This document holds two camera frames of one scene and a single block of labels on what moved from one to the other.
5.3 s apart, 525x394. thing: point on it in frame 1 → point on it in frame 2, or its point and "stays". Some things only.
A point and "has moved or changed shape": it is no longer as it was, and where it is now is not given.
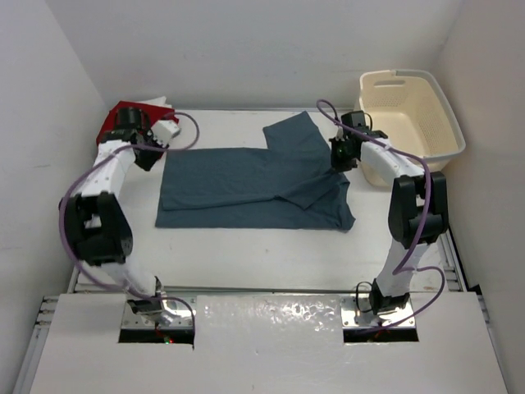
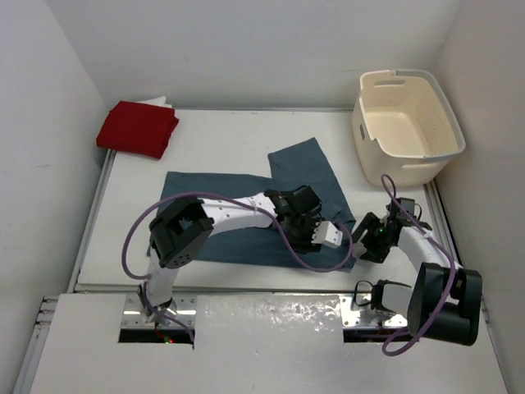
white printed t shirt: x=161 y=101 stays
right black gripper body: x=341 y=161 → x=374 y=240
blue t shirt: x=289 y=185 has moved or changed shape
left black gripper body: x=148 y=158 → x=299 y=231
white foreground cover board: x=266 y=344 stays
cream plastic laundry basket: x=413 y=109 stays
